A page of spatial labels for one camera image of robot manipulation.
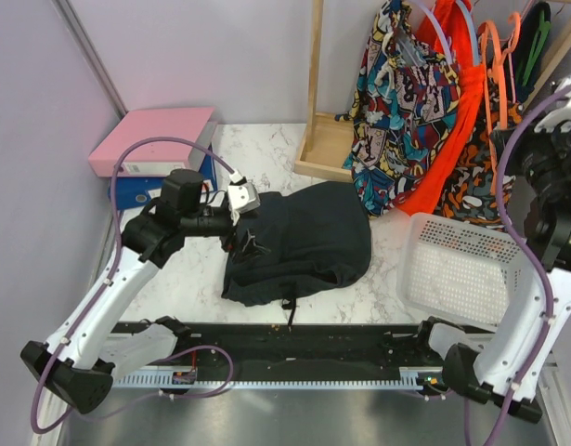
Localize lilac hanger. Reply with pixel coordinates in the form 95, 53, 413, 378
409, 0, 458, 65

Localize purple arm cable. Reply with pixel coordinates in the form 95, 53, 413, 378
30, 136, 242, 434
463, 90, 571, 446

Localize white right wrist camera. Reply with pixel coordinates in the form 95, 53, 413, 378
534, 75, 571, 133

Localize wooden clothes rack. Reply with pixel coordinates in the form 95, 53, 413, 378
293, 1, 571, 182

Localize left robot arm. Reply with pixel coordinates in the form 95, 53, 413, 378
20, 169, 266, 414

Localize pink hanger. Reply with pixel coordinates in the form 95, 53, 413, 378
504, 1, 535, 103

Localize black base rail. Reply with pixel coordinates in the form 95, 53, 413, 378
112, 320, 453, 385

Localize orange shorts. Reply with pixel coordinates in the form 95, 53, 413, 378
398, 3, 485, 216

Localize white cable duct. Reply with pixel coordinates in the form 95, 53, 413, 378
113, 367, 442, 391

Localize orange hanger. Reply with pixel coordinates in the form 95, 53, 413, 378
477, 11, 521, 195

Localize comic print shorts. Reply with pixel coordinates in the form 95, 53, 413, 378
343, 1, 461, 216

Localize navy ribbed shorts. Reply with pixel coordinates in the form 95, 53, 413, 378
513, 1, 552, 104

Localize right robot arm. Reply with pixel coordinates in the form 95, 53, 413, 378
412, 75, 571, 423

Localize pink binder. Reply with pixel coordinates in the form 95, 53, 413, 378
88, 106, 216, 178

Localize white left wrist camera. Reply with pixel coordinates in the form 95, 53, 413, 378
227, 171, 260, 223

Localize green hanger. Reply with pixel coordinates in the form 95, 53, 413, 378
517, 9, 551, 86

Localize dark navy shorts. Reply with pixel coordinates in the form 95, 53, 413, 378
221, 181, 372, 313

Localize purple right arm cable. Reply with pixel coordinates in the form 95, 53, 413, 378
463, 90, 571, 446

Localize camouflage print shorts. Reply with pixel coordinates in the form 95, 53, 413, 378
434, 105, 505, 232

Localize white plastic basket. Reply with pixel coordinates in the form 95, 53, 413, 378
396, 213, 532, 332

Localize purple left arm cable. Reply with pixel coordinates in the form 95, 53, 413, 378
30, 136, 242, 434

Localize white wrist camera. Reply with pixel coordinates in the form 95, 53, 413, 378
227, 171, 260, 223
534, 75, 571, 133

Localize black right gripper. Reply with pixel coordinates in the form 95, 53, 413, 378
499, 111, 571, 199

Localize light blue hanger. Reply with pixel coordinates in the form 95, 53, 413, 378
454, 0, 481, 66

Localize blue binder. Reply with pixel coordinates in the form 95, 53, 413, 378
116, 155, 218, 211

